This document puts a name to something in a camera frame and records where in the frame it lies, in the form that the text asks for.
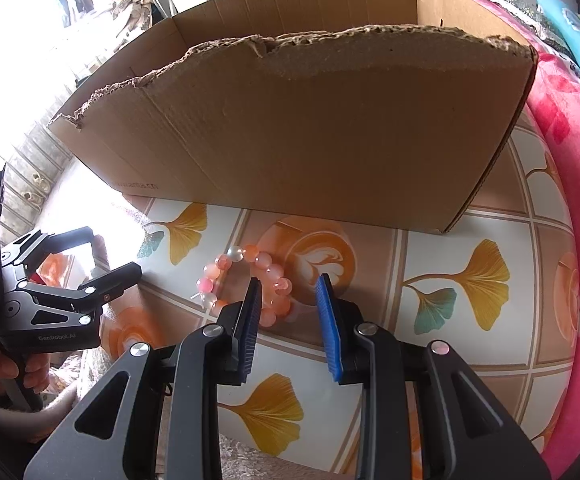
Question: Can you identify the pink bead bracelet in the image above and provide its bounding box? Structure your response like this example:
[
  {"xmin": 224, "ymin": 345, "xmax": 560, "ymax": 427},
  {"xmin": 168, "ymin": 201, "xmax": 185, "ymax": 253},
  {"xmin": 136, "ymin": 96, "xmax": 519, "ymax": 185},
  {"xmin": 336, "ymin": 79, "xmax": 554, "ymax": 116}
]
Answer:
[{"xmin": 190, "ymin": 242, "xmax": 301, "ymax": 330}]

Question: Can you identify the left hand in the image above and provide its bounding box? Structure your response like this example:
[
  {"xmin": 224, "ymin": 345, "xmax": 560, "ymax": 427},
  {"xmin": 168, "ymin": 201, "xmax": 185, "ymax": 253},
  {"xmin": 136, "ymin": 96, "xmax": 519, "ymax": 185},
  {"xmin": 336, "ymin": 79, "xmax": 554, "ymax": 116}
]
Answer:
[{"xmin": 0, "ymin": 352, "xmax": 50, "ymax": 394}]

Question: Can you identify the patterned tablecloth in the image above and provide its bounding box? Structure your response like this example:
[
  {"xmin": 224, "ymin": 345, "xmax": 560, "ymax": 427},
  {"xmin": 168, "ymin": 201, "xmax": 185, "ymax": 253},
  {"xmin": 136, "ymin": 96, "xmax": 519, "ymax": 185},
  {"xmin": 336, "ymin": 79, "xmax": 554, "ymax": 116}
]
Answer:
[{"xmin": 99, "ymin": 118, "xmax": 580, "ymax": 474}]

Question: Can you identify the brown cardboard box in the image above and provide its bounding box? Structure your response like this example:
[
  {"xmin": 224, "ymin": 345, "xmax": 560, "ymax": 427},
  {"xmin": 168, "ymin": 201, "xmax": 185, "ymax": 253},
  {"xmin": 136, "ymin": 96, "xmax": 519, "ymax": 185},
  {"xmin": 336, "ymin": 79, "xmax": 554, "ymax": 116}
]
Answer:
[{"xmin": 50, "ymin": 0, "xmax": 538, "ymax": 233}]

